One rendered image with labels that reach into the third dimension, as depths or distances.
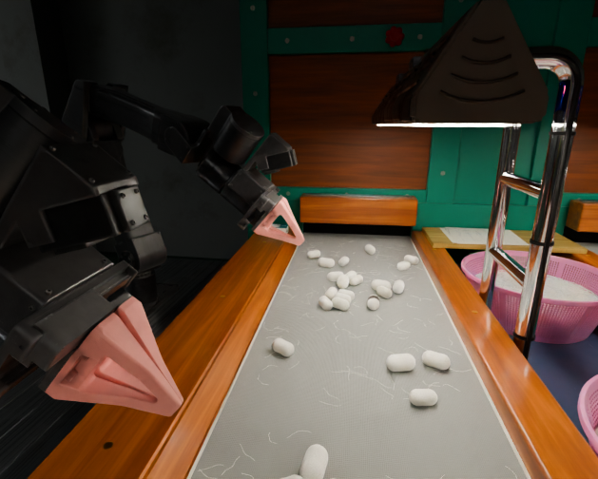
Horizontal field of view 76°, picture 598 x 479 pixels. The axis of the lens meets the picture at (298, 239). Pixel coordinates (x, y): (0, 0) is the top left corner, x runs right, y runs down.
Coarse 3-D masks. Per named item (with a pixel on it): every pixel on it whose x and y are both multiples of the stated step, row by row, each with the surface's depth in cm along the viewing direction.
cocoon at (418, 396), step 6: (414, 390) 43; (420, 390) 43; (426, 390) 43; (432, 390) 43; (414, 396) 42; (420, 396) 42; (426, 396) 42; (432, 396) 42; (414, 402) 42; (420, 402) 42; (426, 402) 42; (432, 402) 42
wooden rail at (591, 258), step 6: (588, 252) 86; (570, 258) 86; (576, 258) 84; (582, 258) 83; (588, 258) 83; (594, 258) 83; (552, 264) 94; (558, 264) 91; (588, 264) 80; (594, 264) 79; (564, 276) 88
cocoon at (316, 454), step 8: (312, 448) 35; (320, 448) 35; (304, 456) 34; (312, 456) 34; (320, 456) 34; (304, 464) 33; (312, 464) 33; (320, 464) 33; (304, 472) 33; (312, 472) 32; (320, 472) 33
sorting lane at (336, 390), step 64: (320, 256) 92; (384, 256) 92; (320, 320) 61; (384, 320) 61; (448, 320) 61; (256, 384) 46; (320, 384) 46; (384, 384) 46; (448, 384) 46; (256, 448) 37; (384, 448) 37; (448, 448) 37; (512, 448) 37
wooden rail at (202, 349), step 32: (256, 256) 84; (288, 256) 90; (224, 288) 67; (256, 288) 68; (192, 320) 56; (224, 320) 56; (256, 320) 60; (160, 352) 48; (192, 352) 48; (224, 352) 49; (192, 384) 42; (224, 384) 45; (96, 416) 38; (128, 416) 38; (160, 416) 38; (192, 416) 39; (64, 448) 34; (96, 448) 34; (128, 448) 34; (160, 448) 34; (192, 448) 36
